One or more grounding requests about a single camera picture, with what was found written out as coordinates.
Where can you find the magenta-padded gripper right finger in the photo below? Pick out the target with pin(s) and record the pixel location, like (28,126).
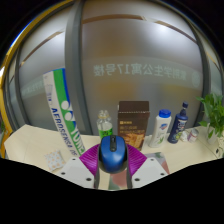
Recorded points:
(146,171)

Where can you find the small white crumpled object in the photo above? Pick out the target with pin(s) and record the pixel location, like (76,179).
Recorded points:
(184,136)

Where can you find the brown cardboard snack box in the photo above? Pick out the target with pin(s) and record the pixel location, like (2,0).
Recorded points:
(133,123)

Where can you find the small pink white jar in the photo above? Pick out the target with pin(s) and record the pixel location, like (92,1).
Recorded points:
(193,135)

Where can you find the dark blue shampoo bottle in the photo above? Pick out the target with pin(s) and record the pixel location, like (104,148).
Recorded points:
(178,128)

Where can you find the clear green-label drink bottle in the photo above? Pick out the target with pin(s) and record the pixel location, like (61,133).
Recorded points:
(104,128)

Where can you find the multicolour blotch-print mouse pad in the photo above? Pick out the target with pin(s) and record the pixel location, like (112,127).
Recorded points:
(118,181)

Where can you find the white blue-capped lotion bottle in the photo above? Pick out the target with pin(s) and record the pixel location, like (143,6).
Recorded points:
(160,131)

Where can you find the blue and black computer mouse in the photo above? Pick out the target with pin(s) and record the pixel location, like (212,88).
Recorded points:
(113,155)

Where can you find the green potted plant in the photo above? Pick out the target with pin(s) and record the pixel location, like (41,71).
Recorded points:
(213,113)

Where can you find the white green shuttlecock tube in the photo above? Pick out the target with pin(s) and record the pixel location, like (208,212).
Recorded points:
(65,110)

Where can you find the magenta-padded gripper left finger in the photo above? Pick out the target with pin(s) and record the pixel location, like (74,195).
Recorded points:
(78,171)

